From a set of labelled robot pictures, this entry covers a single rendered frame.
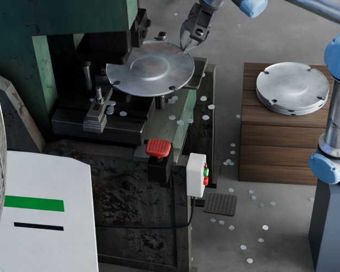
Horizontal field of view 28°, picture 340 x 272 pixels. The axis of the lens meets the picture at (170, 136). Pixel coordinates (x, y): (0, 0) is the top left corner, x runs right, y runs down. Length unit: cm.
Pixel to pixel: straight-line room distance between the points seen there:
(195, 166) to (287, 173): 84
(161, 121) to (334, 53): 65
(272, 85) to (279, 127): 19
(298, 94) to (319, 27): 113
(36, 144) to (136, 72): 40
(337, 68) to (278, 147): 94
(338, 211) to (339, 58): 69
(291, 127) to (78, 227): 92
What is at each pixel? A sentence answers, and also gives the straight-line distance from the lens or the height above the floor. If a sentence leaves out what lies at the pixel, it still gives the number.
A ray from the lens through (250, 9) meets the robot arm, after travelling 206.
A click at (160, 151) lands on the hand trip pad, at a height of 76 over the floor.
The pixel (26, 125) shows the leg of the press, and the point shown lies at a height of 70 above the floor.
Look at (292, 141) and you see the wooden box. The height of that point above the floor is 25.
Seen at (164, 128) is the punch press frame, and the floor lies 65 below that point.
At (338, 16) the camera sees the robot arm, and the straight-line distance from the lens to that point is 202.
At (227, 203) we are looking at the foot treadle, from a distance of 262.
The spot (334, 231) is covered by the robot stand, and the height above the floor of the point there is 25.
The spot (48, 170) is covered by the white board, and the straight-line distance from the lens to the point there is 228.
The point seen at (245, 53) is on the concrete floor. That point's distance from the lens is 360.
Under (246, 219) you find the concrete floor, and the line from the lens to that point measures 278.
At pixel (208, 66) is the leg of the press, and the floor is 62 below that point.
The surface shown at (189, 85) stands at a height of 78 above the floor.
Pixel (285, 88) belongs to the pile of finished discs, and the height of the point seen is 39.
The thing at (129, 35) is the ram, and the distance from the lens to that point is 209.
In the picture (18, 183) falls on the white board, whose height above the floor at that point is 47.
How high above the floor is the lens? 214
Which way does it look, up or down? 43 degrees down
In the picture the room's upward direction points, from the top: 3 degrees counter-clockwise
